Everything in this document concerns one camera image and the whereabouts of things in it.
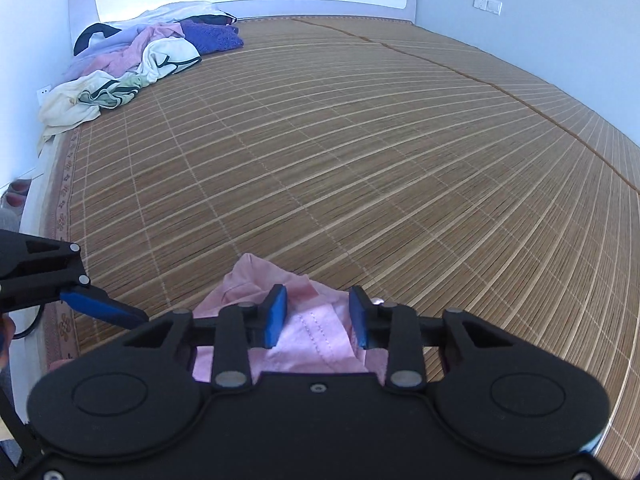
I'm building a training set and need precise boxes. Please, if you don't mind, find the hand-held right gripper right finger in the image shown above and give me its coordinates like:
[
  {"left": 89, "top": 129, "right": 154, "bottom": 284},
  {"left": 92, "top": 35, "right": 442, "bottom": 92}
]
[{"left": 348, "top": 286, "right": 516, "bottom": 393}]

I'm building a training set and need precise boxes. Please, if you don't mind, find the lavender cloth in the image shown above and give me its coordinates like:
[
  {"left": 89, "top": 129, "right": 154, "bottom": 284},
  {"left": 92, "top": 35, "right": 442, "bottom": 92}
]
[{"left": 75, "top": 25, "right": 151, "bottom": 61}]

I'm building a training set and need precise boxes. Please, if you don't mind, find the cream garment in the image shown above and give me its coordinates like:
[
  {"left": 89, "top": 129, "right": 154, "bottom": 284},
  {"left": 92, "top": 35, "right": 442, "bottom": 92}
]
[{"left": 37, "top": 71, "right": 123, "bottom": 143}]

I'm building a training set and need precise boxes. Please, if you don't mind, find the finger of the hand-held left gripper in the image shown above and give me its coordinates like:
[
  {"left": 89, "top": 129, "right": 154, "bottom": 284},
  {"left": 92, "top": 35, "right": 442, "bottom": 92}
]
[{"left": 0, "top": 230, "right": 150, "bottom": 331}]

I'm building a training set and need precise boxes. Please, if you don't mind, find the dark navy garment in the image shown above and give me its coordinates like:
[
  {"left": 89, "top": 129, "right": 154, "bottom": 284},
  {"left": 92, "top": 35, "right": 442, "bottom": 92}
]
[{"left": 192, "top": 12, "right": 239, "bottom": 27}]

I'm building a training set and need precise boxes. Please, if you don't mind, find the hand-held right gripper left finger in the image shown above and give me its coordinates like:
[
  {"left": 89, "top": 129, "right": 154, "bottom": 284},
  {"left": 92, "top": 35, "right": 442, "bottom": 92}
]
[{"left": 122, "top": 284, "right": 288, "bottom": 393}]

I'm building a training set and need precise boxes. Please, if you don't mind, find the white garment with green trim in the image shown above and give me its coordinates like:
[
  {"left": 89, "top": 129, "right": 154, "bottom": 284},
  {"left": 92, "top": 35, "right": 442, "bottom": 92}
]
[{"left": 79, "top": 74, "right": 143, "bottom": 110}]

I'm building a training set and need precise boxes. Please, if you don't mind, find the black garment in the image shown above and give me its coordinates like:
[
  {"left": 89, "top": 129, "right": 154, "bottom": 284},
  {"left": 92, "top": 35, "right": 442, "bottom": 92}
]
[{"left": 73, "top": 23, "right": 110, "bottom": 57}]

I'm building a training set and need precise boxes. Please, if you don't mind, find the bamboo mat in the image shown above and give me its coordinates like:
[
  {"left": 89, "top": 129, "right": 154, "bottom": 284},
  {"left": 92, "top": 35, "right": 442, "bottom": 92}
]
[{"left": 42, "top": 15, "right": 640, "bottom": 466}]

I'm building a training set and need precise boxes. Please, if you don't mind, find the black cable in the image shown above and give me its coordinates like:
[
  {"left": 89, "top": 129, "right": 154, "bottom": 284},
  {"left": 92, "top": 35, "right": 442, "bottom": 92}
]
[{"left": 12, "top": 305, "right": 43, "bottom": 340}]

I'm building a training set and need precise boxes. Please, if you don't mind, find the pink shirt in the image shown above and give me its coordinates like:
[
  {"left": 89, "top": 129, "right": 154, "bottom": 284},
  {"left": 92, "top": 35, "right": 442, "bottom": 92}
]
[{"left": 47, "top": 252, "right": 391, "bottom": 386}]

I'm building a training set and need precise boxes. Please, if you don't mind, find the white garment with dark trim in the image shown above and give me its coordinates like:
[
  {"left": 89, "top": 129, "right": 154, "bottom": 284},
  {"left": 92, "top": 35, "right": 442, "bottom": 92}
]
[{"left": 136, "top": 37, "right": 203, "bottom": 86}]

